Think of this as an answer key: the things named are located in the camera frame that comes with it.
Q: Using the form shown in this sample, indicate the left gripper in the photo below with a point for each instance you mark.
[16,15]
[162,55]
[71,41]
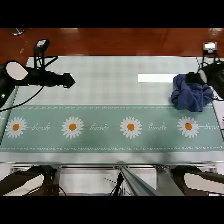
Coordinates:
[64,80]

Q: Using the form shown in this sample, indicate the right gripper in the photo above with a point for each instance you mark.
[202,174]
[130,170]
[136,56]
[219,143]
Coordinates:
[191,78]

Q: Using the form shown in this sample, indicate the blue garment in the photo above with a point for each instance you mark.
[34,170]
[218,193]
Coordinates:
[190,95]

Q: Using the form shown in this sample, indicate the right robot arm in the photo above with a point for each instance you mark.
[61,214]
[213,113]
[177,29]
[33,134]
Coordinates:
[215,75]

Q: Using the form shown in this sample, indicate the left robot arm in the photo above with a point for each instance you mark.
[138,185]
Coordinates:
[36,77]

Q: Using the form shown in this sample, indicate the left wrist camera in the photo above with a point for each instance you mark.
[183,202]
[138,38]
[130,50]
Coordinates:
[42,43]

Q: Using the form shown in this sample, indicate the silver frame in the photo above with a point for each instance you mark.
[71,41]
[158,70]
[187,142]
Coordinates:
[140,186]

